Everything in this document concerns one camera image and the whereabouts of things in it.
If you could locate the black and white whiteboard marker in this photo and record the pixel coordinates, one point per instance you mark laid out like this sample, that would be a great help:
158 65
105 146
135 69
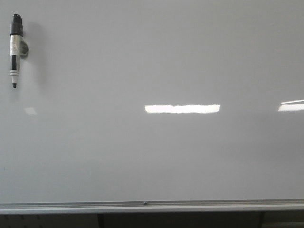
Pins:
18 48

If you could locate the white whiteboard with aluminium frame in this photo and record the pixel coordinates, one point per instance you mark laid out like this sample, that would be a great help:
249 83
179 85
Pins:
153 106

